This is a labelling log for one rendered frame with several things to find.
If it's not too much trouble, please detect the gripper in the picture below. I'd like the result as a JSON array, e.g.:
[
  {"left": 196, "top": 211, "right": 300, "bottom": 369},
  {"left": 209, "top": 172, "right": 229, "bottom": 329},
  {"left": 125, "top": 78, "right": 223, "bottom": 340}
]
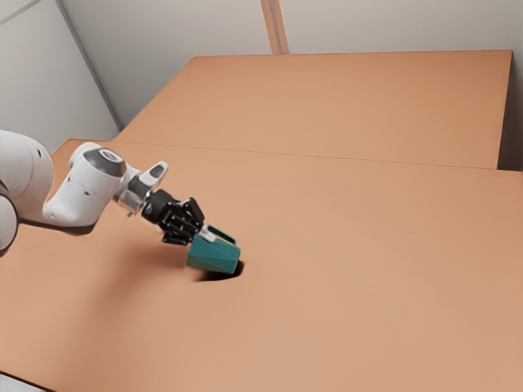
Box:
[{"left": 141, "top": 189, "right": 218, "bottom": 246}]

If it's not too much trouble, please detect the teal faceted mug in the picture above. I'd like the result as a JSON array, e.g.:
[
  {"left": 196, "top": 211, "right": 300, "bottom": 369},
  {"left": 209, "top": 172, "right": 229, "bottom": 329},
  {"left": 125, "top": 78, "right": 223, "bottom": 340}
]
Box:
[{"left": 185, "top": 224, "right": 242, "bottom": 275}]

